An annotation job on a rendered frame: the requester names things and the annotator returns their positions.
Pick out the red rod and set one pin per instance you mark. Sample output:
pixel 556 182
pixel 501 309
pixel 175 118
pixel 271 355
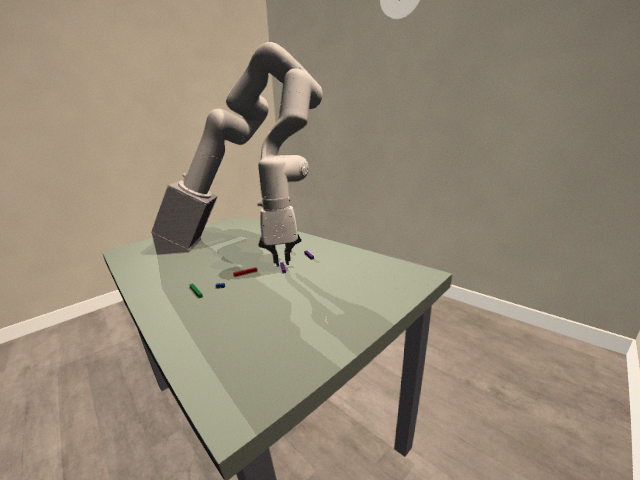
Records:
pixel 245 272

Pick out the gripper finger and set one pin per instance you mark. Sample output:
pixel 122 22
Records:
pixel 288 248
pixel 272 249

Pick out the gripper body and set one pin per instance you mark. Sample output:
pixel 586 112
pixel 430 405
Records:
pixel 278 226

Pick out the green rod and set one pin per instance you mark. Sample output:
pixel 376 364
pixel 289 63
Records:
pixel 195 290

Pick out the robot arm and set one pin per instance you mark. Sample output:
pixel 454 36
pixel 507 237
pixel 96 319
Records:
pixel 299 94

